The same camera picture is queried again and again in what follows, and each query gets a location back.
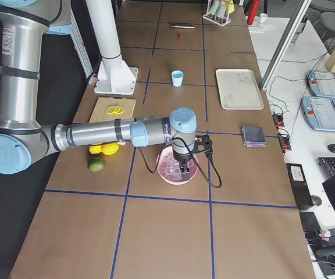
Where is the teach pendant far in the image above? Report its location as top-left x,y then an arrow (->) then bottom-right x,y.
307,70 -> 335,99

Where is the red bottle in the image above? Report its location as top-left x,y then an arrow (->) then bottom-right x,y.
247,0 -> 261,26

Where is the black box device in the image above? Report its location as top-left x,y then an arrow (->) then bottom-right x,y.
286,163 -> 313,210

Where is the green cup on rack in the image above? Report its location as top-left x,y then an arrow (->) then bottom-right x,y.
208,0 -> 220,15

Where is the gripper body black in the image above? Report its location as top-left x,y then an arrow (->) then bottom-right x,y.
174,152 -> 193,169

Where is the teach pendant near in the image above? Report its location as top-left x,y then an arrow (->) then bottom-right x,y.
301,96 -> 335,133

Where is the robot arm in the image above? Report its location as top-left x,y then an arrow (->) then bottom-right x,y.
0,1 -> 197,181

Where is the teach pendant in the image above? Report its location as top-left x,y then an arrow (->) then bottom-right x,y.
301,96 -> 335,133
307,70 -> 335,99

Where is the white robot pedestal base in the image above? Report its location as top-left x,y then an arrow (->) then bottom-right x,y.
86,0 -> 138,95

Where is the black keyboard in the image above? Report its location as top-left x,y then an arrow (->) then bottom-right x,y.
318,157 -> 335,178

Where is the green avocado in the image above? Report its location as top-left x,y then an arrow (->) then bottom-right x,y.
87,158 -> 106,173

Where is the yellow lemon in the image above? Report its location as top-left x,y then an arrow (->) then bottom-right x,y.
101,143 -> 119,156
88,144 -> 102,155

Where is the aluminium frame post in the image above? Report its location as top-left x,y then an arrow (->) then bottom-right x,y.
260,0 -> 311,90

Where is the pink bowl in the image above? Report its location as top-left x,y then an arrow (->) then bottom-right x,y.
156,146 -> 199,186

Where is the steel muddler black tip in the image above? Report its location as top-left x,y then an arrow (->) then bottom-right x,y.
170,24 -> 195,29

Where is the white cup rack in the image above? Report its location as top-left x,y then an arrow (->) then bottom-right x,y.
202,1 -> 231,27

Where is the white cup on rack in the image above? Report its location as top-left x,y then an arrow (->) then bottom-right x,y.
215,1 -> 226,18

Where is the wooden cutting board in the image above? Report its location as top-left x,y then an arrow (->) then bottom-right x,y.
89,97 -> 136,123

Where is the clear ice cubes pile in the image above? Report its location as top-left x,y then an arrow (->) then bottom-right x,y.
159,152 -> 197,183

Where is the light blue plastic cup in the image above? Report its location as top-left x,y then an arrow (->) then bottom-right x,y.
171,70 -> 184,87

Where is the lemon slices stack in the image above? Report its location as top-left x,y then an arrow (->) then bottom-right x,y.
106,105 -> 124,115

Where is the yellow lemon lower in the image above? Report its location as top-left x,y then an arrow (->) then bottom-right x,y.
101,143 -> 119,156

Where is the camera cable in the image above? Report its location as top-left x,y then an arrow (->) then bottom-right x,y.
138,135 -> 223,189

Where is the cream bear tray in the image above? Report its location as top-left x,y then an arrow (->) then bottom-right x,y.
215,69 -> 264,110

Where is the white small cup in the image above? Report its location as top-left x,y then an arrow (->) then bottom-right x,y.
258,13 -> 268,24

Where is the yellow lemon upper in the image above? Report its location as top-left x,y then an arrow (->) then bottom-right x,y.
88,144 -> 102,155

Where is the yellow cup on rack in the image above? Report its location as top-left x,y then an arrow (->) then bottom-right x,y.
225,0 -> 235,14

